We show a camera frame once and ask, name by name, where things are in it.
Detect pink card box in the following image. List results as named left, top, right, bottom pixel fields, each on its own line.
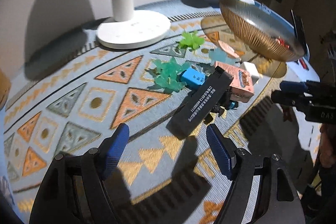
left=214, top=61, right=255, bottom=103

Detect white small cube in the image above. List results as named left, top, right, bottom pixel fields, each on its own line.
left=240, top=61, right=260, bottom=85

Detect black rectangular box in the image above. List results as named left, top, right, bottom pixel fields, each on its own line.
left=167, top=67, right=233, bottom=139

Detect blue lighter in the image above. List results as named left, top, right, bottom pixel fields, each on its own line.
left=180, top=68, right=206, bottom=90

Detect teal plastic toy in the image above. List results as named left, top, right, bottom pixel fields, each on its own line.
left=147, top=57, right=191, bottom=94

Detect light green plastic toy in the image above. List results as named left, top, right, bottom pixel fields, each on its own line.
left=178, top=31, right=205, bottom=51

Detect person's right hand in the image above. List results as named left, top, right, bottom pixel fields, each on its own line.
left=319, top=124, right=335, bottom=168

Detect small red black object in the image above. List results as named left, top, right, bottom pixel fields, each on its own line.
left=299, top=58, right=309, bottom=71

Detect amber ribbed glass bowl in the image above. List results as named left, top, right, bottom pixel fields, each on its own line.
left=220, top=0, right=305, bottom=62

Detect patterned blue table mat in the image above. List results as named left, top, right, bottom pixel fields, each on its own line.
left=2, top=0, right=319, bottom=223

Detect folded paper crane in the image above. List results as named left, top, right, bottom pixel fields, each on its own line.
left=0, top=176, right=15, bottom=207

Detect white desk lamp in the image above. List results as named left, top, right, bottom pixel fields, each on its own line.
left=96, top=0, right=171, bottom=50

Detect brown pen holder cup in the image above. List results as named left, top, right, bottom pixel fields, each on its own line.
left=0, top=70, right=11, bottom=110

